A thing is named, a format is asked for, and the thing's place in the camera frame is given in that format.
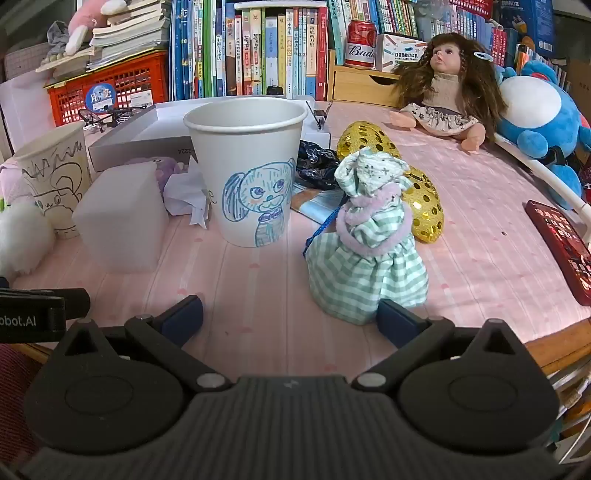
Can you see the white cardboard box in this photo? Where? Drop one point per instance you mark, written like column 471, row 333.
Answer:
column 138, row 134

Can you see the white foam block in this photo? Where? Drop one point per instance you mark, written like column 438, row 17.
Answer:
column 120, row 217

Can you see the blue plush toy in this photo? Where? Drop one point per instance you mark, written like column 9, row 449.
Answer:
column 535, row 106

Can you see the pink plush bunny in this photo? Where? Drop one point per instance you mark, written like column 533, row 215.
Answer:
column 90, row 14

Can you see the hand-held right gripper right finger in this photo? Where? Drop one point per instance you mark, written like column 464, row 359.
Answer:
column 397, row 323

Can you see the grey plush toy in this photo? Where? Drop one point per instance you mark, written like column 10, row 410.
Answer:
column 57, row 37

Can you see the stack of flat books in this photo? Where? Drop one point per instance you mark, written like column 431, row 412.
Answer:
column 129, row 32

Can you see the dark red cloth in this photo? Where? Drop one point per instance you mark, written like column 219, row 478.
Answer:
column 14, row 392

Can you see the grey grid mat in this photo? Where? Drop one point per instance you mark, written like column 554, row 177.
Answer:
column 25, row 62

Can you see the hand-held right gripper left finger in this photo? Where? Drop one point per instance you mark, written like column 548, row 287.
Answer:
column 184, row 318

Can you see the small black case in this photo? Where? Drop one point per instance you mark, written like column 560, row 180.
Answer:
column 275, row 90

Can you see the white crumpled tissue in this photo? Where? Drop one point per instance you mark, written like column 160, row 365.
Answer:
column 184, row 194

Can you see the red phone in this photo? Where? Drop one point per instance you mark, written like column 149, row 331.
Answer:
column 558, row 244

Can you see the brown-haired doll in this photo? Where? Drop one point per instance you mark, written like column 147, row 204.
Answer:
column 443, row 87

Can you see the row of colourful books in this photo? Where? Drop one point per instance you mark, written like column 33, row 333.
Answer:
column 249, row 55

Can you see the purple plush toy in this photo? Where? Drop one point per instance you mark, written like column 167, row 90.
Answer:
column 166, row 166

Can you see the dark floral scrunchie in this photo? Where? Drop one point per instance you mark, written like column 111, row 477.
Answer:
column 314, row 161

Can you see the paper cup with blue dog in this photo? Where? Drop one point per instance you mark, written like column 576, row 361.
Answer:
column 244, row 152

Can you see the light blue packet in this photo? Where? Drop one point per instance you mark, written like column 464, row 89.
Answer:
column 318, row 205

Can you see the wooden drawer box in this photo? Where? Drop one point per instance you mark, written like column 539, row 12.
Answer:
column 355, row 85

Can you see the paper cup with black doodle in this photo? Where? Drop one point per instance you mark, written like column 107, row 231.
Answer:
column 51, row 175

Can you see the red plastic crate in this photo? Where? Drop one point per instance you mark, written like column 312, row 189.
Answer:
column 129, row 78

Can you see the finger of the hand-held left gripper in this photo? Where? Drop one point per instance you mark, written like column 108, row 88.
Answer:
column 76, row 304

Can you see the pink tablecloth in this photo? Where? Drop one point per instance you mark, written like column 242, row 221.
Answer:
column 258, row 277

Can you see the gold sequin heart pouch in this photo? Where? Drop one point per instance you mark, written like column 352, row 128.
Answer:
column 425, row 207

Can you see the black model bicycle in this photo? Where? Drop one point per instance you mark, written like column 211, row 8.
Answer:
column 99, row 121

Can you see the white rod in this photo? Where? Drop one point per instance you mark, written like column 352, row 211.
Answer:
column 531, row 164

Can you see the blue printed carton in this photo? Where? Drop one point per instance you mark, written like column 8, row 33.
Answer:
column 521, row 18

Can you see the red beer can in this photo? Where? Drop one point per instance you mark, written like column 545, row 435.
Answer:
column 360, row 46

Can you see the white board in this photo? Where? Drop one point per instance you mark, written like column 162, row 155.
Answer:
column 23, row 106

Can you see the white printed carton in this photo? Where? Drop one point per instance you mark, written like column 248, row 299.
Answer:
column 401, row 50

